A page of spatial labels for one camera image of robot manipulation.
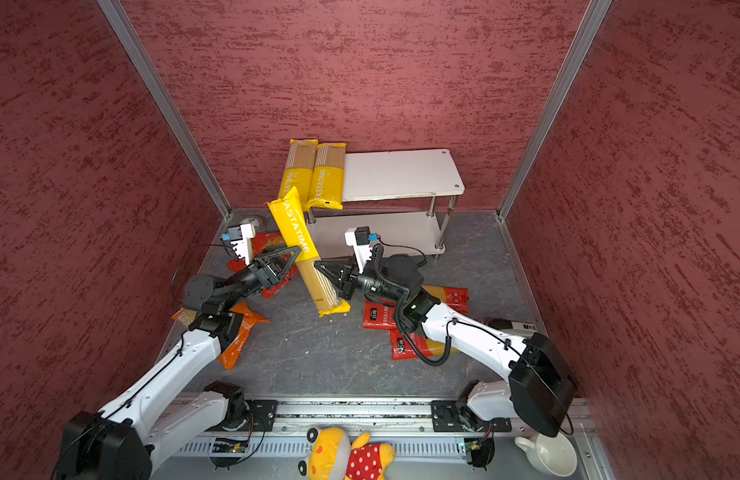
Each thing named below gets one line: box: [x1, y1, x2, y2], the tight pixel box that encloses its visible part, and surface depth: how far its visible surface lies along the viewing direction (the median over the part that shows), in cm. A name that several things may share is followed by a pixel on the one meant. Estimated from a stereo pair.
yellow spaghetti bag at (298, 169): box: [279, 138, 319, 212], surface depth 83 cm
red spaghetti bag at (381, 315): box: [362, 299, 401, 339], surface depth 91 cm
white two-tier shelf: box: [308, 149, 465, 259], surface depth 86 cm
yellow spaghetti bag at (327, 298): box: [266, 186, 350, 317], surface depth 63 cm
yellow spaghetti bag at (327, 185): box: [307, 143, 347, 210], surface depth 81 cm
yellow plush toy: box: [298, 427, 395, 480], surface depth 65 cm
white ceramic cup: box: [514, 432, 578, 477], surface depth 65 cm
